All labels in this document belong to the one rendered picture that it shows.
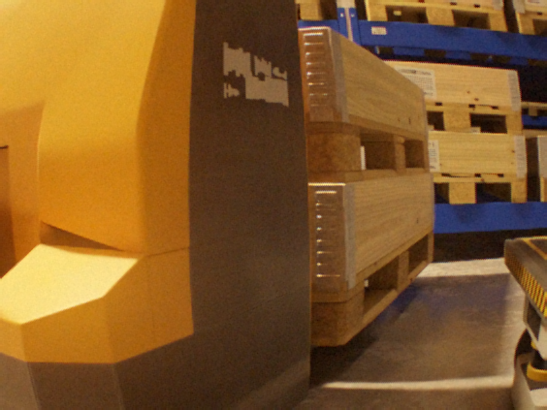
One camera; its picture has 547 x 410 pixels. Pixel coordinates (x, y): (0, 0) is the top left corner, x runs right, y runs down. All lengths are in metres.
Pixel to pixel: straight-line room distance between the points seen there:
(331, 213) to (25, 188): 0.69
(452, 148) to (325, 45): 1.68
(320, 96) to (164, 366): 0.75
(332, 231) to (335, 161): 0.14
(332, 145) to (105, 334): 0.79
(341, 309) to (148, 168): 0.72
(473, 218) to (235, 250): 2.17
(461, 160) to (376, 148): 1.16
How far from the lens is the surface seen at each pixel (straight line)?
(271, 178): 1.02
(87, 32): 0.87
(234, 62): 0.93
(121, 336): 0.69
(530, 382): 0.93
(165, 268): 0.76
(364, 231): 1.46
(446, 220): 2.97
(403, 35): 3.02
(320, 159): 1.34
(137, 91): 0.75
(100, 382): 0.69
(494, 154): 2.99
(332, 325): 1.37
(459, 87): 2.99
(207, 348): 0.85
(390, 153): 1.84
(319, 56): 1.35
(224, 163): 0.89
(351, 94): 1.44
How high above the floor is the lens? 0.47
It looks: 4 degrees down
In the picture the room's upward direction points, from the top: 2 degrees counter-clockwise
